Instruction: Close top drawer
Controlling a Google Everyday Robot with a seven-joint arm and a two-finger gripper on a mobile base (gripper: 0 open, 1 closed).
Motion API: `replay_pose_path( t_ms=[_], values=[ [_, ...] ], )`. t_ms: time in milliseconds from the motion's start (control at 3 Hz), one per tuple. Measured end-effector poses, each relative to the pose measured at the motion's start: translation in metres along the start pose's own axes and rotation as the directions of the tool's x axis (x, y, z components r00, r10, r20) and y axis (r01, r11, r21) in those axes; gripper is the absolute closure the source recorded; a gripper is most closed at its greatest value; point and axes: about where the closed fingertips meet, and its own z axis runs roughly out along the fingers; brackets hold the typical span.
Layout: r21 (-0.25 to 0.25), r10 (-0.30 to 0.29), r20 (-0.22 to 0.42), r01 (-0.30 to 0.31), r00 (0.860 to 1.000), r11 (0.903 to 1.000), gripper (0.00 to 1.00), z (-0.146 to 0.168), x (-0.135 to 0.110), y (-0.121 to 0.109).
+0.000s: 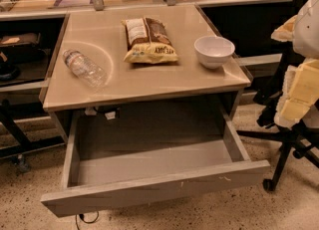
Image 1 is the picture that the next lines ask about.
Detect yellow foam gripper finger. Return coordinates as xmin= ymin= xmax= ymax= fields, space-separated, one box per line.
xmin=271 ymin=16 xmax=297 ymax=42

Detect black floor cable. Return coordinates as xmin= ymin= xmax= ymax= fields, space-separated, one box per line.
xmin=74 ymin=211 xmax=101 ymax=230

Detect brown yellow snack bag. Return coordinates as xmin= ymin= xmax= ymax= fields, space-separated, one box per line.
xmin=122 ymin=17 xmax=178 ymax=65

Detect white bowl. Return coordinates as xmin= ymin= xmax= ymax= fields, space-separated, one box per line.
xmin=193 ymin=36 xmax=235 ymax=69

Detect yellow foam padded gripper finger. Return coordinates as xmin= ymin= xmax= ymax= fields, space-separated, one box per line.
xmin=274 ymin=58 xmax=319 ymax=128

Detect clear plastic water bottle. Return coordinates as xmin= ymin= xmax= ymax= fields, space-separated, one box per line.
xmin=63 ymin=49 xmax=108 ymax=89

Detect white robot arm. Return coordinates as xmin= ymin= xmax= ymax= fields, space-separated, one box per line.
xmin=271 ymin=0 xmax=319 ymax=128

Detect black office chair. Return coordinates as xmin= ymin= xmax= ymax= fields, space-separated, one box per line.
xmin=236 ymin=0 xmax=319 ymax=192

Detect grey top drawer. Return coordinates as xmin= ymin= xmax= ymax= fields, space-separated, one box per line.
xmin=41 ymin=99 xmax=269 ymax=217

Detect grey drawer cabinet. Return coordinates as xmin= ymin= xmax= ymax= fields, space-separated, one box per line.
xmin=43 ymin=4 xmax=250 ymax=136

